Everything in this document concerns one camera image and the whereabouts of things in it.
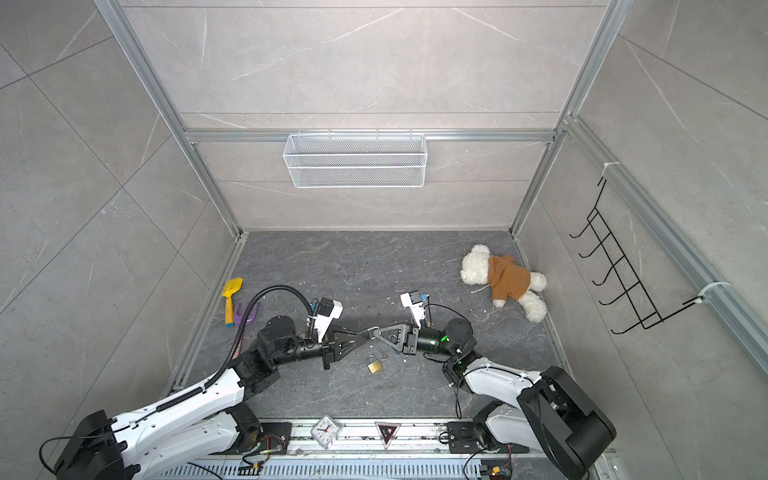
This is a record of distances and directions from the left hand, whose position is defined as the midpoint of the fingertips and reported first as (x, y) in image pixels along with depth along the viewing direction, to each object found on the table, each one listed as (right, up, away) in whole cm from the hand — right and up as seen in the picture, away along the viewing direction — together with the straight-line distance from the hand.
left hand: (362, 332), depth 69 cm
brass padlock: (+2, -14, +17) cm, 22 cm away
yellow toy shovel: (-49, +7, +32) cm, 59 cm away
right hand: (+4, -1, +1) cm, 4 cm away
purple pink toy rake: (-42, -2, +25) cm, 49 cm away
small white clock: (-10, -26, +4) cm, 28 cm away
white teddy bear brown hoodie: (+45, +10, +27) cm, 54 cm away
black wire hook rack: (+63, +7, -4) cm, 63 cm away
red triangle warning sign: (+6, -27, +6) cm, 28 cm away
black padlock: (+2, 0, 0) cm, 2 cm away
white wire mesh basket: (+3, +51, +32) cm, 60 cm away
